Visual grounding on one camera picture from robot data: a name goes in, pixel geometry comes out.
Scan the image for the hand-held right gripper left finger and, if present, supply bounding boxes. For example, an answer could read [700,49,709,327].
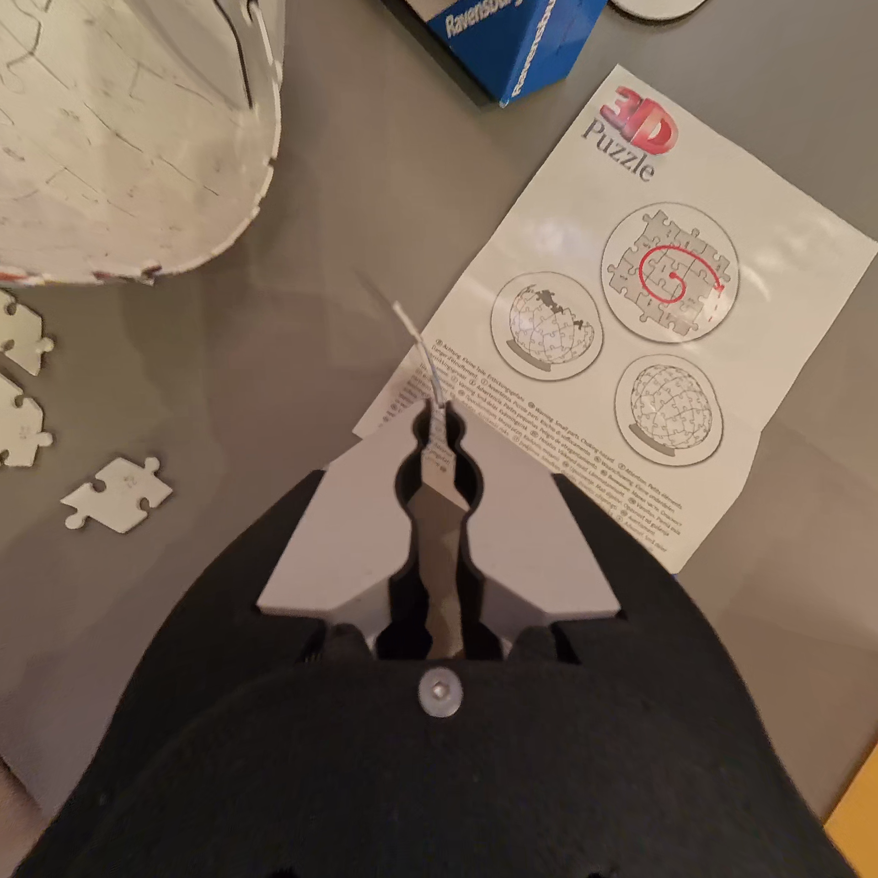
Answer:
[257,398,433,659]

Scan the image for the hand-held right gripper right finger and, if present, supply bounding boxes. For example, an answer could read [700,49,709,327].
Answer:
[444,401,623,663]

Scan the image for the white puzzle piece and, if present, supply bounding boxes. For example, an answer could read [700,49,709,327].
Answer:
[0,291,56,377]
[60,456,174,535]
[0,374,54,469]
[393,300,471,512]

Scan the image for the partly built puzzle ball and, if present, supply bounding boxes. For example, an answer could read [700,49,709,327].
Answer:
[0,0,285,285]

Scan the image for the blue puzzle box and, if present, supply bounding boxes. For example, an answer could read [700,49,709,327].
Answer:
[380,0,608,108]

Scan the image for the white instruction leaflet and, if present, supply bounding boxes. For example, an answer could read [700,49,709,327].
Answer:
[353,65,878,573]

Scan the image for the beige trousers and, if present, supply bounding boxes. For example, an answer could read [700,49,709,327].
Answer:
[0,758,49,878]

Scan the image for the yellow box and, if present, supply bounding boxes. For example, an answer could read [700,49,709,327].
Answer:
[823,758,878,878]

